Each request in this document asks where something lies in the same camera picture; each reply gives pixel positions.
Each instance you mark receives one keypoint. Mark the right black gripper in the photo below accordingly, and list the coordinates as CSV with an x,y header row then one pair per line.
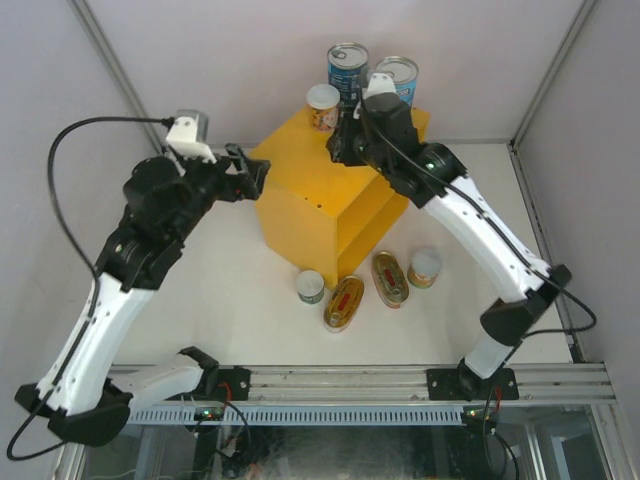
x,y
339,143

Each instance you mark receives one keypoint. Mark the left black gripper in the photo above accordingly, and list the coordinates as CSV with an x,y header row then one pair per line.
x,y
237,187

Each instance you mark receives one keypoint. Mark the dark blue soup can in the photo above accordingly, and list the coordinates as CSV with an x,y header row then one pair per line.
x,y
347,63

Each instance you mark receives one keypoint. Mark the light blue Progresso soup can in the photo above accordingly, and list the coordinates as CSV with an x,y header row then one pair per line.
x,y
404,73

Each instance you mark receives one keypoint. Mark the small green can white lid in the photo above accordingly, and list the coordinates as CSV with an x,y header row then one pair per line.
x,y
310,286

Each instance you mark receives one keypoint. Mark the gold oval fish tin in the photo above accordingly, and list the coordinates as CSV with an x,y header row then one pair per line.
x,y
343,304
389,279

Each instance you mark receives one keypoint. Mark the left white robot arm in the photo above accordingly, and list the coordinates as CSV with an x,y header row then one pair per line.
x,y
165,200

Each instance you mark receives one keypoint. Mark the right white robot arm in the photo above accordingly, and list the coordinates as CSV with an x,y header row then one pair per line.
x,y
379,133

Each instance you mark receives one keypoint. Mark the yellow two-shelf cabinet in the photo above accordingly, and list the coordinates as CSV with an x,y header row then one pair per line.
x,y
317,214

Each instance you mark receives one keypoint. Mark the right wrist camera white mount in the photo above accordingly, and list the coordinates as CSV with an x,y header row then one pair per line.
x,y
378,83

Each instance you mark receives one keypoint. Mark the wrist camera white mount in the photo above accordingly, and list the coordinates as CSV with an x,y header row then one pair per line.
x,y
187,136
378,83

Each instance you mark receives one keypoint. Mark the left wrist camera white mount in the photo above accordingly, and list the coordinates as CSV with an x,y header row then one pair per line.
x,y
187,136

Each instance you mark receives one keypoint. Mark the left aluminium corner post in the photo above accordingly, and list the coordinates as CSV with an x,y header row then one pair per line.
x,y
96,35

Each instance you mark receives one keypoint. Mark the aluminium corner post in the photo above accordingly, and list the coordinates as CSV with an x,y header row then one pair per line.
x,y
566,46
96,35

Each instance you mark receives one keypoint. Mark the right aluminium corner post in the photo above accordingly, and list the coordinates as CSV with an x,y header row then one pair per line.
x,y
566,46

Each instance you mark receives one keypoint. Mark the grey slotted cable duct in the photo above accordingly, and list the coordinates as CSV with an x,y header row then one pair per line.
x,y
203,414

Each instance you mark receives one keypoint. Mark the aluminium front rail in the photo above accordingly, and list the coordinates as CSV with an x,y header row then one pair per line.
x,y
526,384

